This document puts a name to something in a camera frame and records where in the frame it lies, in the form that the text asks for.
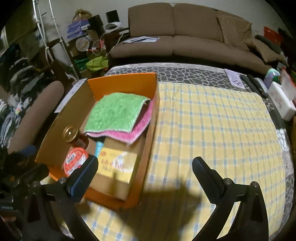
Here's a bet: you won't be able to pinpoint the green microfiber cloth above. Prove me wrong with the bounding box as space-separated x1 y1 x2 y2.
84 92 151 133

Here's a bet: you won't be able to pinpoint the pink microfiber cloth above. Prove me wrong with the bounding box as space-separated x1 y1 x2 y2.
85 100 154 145

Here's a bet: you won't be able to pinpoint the red white round container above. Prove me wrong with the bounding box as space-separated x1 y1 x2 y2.
62 147 88 176

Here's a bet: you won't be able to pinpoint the brown chair backrest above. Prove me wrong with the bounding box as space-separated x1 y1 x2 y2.
8 81 64 154

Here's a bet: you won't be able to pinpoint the amber glass jar gold lid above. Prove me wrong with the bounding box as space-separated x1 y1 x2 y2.
63 125 89 149

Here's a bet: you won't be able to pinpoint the yellow small carton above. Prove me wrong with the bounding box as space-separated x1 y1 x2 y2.
97 147 138 184

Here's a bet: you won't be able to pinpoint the orange cardboard box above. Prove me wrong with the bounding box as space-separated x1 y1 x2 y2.
36 73 159 210

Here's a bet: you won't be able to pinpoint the yellow plaid tablecloth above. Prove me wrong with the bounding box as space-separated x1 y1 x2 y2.
77 82 285 240

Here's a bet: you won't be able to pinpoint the white tissue box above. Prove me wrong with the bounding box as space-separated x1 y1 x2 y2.
267 82 295 121

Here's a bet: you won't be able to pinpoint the black remote control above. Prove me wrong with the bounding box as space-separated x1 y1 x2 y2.
240 74 268 99

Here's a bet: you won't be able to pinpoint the purple white power strip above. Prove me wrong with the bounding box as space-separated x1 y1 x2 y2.
224 69 245 89

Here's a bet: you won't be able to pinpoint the papers on sofa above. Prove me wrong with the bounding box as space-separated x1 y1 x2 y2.
123 36 159 44

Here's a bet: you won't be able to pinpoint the brown sofa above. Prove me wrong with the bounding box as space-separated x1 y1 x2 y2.
111 3 287 75

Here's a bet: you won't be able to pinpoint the brown sofa cushion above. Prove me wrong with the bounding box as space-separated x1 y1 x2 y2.
217 15 252 51

